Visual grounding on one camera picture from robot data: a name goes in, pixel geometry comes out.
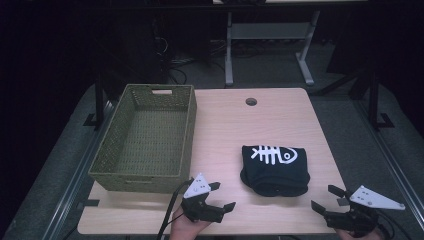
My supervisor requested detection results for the black shirt fishbone print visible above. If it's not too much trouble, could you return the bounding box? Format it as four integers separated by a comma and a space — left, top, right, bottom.
239, 144, 311, 198

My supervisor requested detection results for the grey metal desk frame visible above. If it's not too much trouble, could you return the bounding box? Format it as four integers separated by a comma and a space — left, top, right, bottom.
224, 9, 322, 88

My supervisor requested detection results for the black upright post with foot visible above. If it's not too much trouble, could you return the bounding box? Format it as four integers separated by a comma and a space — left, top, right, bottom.
367, 69, 396, 132
82, 71, 106, 130

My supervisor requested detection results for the aluminium floor rail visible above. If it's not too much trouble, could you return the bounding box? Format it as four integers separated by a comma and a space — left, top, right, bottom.
41, 99, 118, 240
353, 99, 424, 223

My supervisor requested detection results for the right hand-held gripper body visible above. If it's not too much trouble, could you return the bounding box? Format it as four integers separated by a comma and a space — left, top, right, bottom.
322, 185, 407, 238

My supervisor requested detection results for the bundle of floor cables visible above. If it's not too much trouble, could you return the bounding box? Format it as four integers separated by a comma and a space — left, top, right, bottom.
151, 19, 231, 86

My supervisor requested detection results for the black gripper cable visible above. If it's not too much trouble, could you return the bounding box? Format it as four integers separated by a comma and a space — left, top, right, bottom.
375, 210, 402, 240
155, 179, 195, 240

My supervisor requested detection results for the person's left hand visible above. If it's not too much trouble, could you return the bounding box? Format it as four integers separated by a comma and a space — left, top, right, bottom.
168, 205, 213, 240

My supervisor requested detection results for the green woven basket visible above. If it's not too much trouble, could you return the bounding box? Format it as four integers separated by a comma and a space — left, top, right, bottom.
87, 83, 198, 195

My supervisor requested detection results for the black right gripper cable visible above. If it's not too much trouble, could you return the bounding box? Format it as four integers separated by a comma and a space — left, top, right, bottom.
375, 210, 402, 240

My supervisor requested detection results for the black table edge clamp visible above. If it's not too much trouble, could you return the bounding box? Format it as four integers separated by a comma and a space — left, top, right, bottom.
77, 198, 101, 208

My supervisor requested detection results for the person's right hand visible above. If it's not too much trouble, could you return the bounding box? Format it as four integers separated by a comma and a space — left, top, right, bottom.
334, 227, 385, 240

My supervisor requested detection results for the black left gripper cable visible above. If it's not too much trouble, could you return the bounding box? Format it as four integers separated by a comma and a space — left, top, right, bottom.
155, 179, 195, 240

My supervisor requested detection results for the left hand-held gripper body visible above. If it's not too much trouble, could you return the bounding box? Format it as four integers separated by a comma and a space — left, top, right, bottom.
181, 172, 225, 224

